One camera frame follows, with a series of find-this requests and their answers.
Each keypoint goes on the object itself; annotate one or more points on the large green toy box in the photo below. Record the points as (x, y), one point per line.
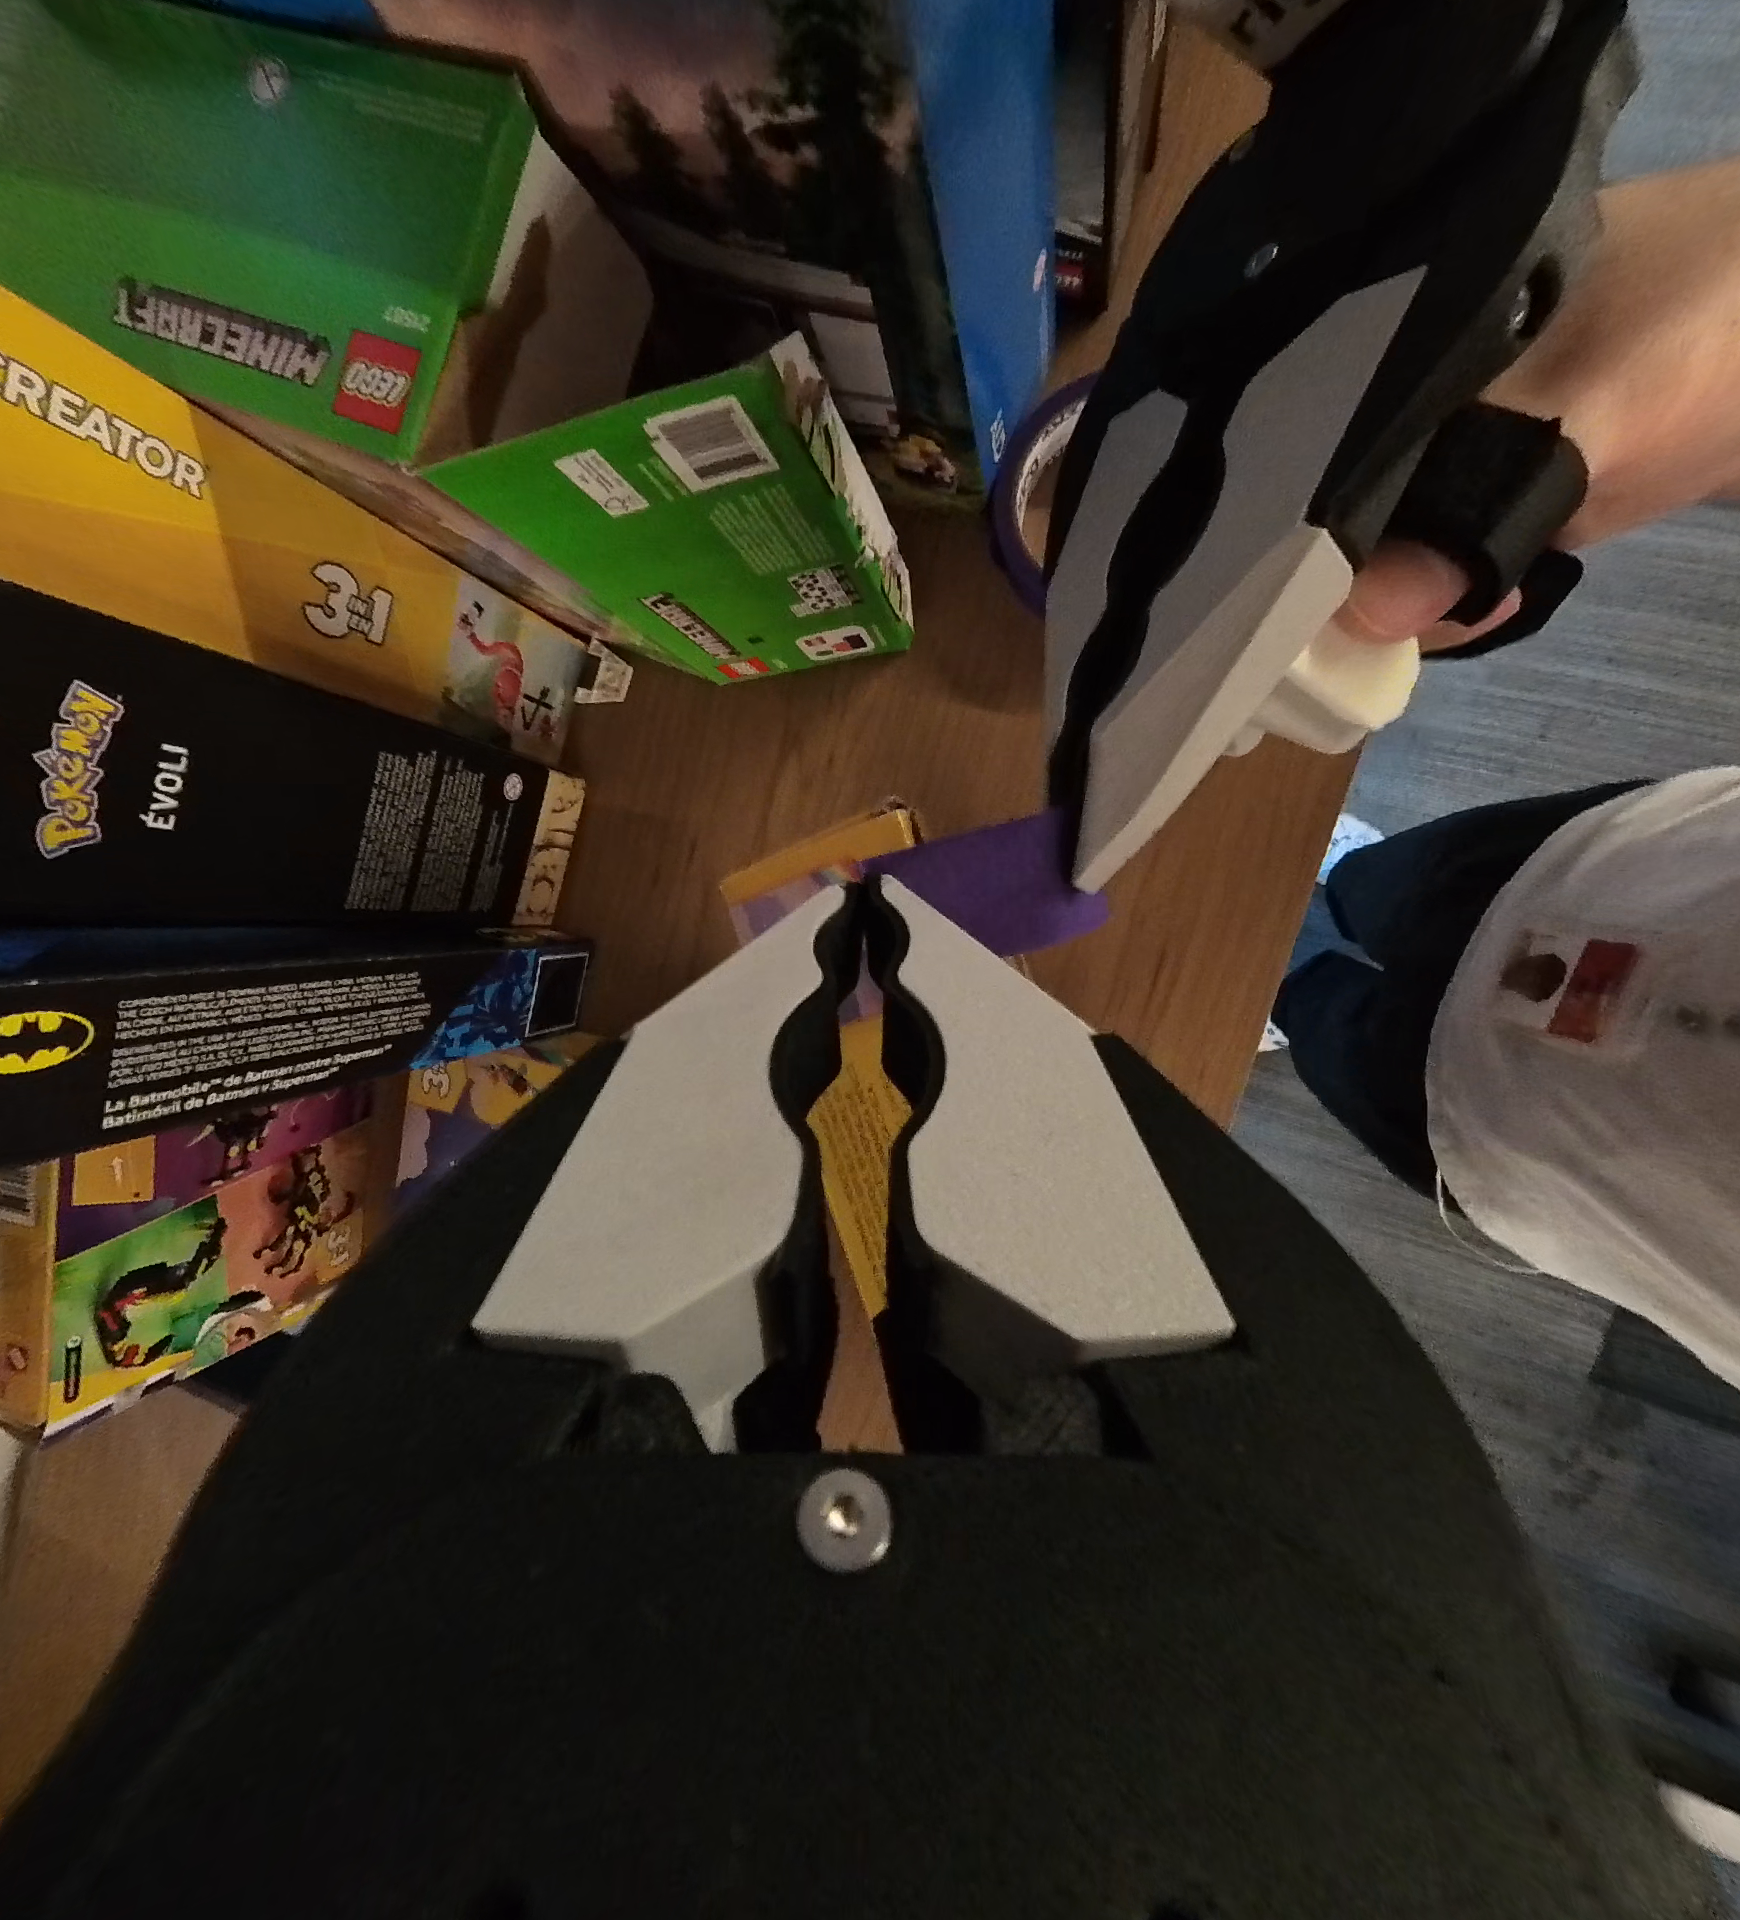
(209, 151)

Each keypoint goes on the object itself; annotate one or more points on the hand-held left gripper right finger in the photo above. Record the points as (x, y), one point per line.
(1065, 1200)

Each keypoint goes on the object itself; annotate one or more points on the person's right hand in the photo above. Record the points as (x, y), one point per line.
(1709, 331)

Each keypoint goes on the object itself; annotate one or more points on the yellow flamingo toy box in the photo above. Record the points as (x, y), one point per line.
(136, 509)

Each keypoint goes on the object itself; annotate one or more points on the red badge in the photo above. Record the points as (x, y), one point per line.
(1569, 984)

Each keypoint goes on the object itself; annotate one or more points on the spider toy box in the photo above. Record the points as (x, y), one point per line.
(180, 1260)

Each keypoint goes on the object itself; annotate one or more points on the small green toy box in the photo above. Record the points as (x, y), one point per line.
(689, 525)

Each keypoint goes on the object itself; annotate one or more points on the black gold toy box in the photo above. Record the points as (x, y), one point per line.
(242, 780)

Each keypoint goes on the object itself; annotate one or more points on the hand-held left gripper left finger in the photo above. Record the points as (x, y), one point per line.
(660, 1185)

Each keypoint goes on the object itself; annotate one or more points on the black bat logo toy box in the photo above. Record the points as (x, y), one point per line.
(209, 1052)

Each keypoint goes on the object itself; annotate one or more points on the blue toy box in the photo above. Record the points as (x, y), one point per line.
(975, 195)

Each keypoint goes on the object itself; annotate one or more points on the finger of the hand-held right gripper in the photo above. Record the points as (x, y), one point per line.
(1110, 525)
(1290, 494)

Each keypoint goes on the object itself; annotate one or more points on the yellow unicorn toy box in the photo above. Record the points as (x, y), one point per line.
(853, 1140)

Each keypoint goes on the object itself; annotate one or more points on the purple tape strip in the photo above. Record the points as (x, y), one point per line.
(1006, 884)

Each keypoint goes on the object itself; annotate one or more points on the purple masking tape roll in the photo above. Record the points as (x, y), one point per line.
(1020, 494)

